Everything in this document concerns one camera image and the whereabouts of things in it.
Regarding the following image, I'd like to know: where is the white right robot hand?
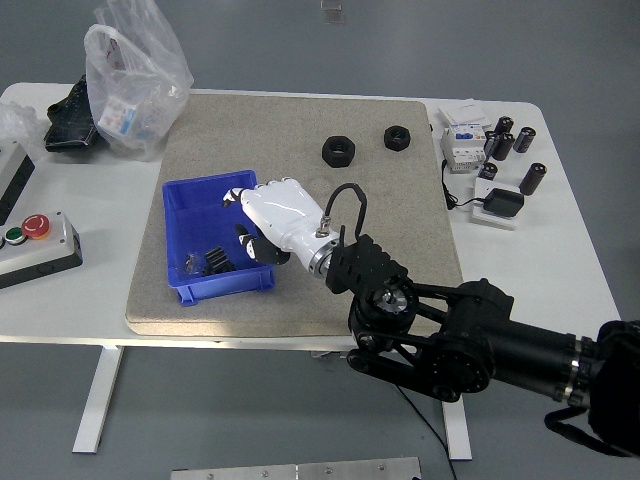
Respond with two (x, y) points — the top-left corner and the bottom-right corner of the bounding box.
(220, 177), (335, 266)

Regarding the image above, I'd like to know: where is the black double gear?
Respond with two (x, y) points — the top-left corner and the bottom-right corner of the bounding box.
(202, 245), (237, 276)

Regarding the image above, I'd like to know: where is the large black hex nut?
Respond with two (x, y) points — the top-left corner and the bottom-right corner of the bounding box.
(321, 134), (358, 169)

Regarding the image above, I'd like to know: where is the blue plastic box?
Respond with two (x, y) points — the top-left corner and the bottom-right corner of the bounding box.
(162, 169), (277, 305)

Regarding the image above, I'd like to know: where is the small black hex nut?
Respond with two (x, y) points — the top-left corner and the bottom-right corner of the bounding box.
(382, 124), (412, 150)

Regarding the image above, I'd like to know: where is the grey button control box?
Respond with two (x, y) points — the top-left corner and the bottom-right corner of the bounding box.
(0, 210), (84, 290)

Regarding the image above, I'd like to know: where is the grey-brown mat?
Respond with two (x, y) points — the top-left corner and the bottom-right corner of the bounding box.
(123, 93), (464, 337)

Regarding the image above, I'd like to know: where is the small printed carton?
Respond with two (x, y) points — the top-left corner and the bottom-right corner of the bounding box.
(97, 97), (142, 137)

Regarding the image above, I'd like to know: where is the white circuit breaker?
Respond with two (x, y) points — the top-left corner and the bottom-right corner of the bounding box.
(439, 124), (489, 175)

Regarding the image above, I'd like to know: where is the clear plastic bag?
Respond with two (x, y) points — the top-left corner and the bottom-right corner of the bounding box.
(83, 0), (195, 162)

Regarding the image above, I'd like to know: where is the grey floor fixture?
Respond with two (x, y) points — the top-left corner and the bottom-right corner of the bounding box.
(319, 0), (347, 25)

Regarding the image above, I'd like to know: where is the flat white carton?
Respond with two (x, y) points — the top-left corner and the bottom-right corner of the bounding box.
(438, 98), (493, 130)

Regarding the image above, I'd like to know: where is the white flat block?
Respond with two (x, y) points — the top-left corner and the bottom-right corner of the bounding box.
(468, 178), (519, 232)

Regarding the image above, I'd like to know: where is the black power adapter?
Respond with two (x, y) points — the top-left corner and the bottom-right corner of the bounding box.
(485, 188), (525, 219)

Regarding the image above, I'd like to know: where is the black pouch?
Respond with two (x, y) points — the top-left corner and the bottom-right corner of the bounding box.
(43, 75), (109, 153)

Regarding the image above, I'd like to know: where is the red emergency stop button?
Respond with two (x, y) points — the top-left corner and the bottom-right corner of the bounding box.
(22, 214), (51, 240)

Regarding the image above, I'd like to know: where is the silver metal plate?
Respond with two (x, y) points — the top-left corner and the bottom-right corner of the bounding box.
(169, 456), (422, 480)

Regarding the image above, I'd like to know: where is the white table leg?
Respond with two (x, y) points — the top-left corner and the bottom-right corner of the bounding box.
(72, 344), (125, 455)
(439, 394), (474, 461)

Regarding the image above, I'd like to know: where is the crumpled clear plastic wrap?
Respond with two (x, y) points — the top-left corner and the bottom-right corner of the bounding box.
(0, 101), (46, 161)

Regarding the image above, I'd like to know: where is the black adapter cord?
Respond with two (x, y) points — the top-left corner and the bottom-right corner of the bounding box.
(439, 159), (489, 211)

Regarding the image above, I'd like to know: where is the black floor cable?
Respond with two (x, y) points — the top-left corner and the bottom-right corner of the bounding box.
(394, 387), (459, 480)

